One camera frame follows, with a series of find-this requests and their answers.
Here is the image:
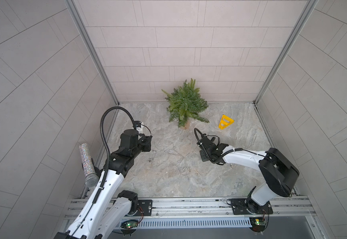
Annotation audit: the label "thin wire string lights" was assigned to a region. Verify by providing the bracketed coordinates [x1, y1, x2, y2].
[148, 139, 191, 176]

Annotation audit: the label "small green christmas tree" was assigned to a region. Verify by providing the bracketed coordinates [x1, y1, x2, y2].
[161, 78, 209, 127]

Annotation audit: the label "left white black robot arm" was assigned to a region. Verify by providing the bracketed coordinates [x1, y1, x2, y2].
[55, 123, 151, 239]

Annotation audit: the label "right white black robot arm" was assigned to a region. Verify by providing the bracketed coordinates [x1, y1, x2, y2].
[195, 129, 300, 214]

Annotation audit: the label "yellow triangular plastic piece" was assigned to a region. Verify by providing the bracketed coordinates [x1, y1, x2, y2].
[218, 115, 234, 129]

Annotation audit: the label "glittery silver cylinder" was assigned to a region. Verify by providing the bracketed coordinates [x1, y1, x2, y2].
[79, 143, 99, 188]

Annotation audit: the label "left green circuit board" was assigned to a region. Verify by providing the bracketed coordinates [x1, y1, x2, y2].
[121, 220, 139, 230]

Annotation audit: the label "green circuit board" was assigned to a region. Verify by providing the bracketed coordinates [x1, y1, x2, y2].
[121, 220, 139, 230]
[249, 218, 267, 233]

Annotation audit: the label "right green circuit board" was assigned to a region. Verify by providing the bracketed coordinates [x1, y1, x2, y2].
[249, 218, 267, 233]

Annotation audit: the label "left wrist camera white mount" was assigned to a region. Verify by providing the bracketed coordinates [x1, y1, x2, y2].
[134, 120, 144, 133]

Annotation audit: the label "left black flexible cable hose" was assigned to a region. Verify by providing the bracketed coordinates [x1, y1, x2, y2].
[100, 107, 137, 189]

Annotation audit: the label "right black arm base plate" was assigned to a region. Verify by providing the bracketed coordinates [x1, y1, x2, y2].
[227, 198, 273, 215]

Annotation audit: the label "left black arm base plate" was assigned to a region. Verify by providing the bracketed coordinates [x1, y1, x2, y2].
[126, 200, 153, 217]

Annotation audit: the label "aluminium mounting rail frame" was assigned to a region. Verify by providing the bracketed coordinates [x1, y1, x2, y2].
[60, 196, 326, 239]

